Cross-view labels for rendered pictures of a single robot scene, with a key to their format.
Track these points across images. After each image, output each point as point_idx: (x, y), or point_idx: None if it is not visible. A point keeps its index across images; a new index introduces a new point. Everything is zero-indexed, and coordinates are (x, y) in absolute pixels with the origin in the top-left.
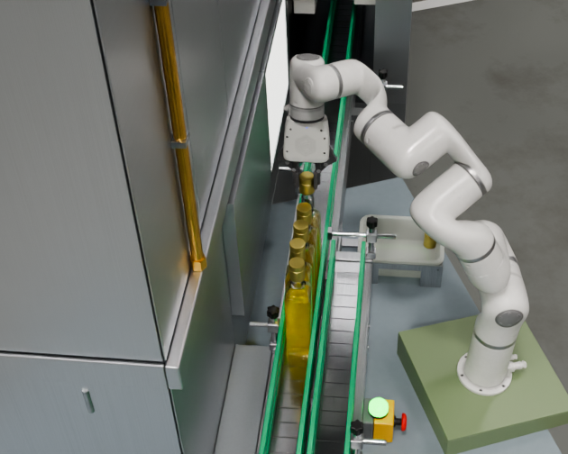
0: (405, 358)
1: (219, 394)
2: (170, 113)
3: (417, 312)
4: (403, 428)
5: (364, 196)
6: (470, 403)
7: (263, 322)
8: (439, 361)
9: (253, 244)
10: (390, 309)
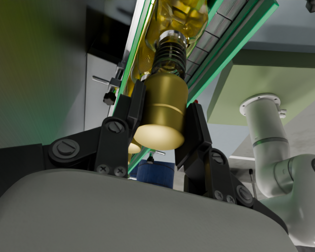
0: (225, 71)
1: (78, 110)
2: None
3: (286, 8)
4: None
5: None
6: (233, 114)
7: (105, 82)
8: (240, 92)
9: (69, 26)
10: None
